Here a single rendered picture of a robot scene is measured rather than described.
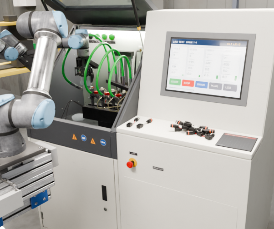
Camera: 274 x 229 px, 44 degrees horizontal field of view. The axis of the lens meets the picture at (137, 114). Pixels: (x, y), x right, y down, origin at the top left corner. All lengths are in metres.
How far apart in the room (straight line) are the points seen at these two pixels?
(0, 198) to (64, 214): 1.06
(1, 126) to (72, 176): 0.84
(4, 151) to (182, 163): 0.80
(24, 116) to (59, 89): 1.05
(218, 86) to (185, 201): 0.60
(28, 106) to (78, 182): 0.89
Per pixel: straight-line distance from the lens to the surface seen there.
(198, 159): 1.61
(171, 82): 1.84
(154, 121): 1.85
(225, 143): 1.59
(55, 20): 1.52
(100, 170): 1.96
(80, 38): 1.91
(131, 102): 1.88
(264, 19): 1.73
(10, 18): 4.47
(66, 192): 2.24
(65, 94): 2.43
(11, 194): 1.37
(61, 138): 2.07
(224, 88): 1.74
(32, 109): 1.34
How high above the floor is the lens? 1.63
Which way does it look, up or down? 19 degrees down
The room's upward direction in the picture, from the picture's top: 2 degrees counter-clockwise
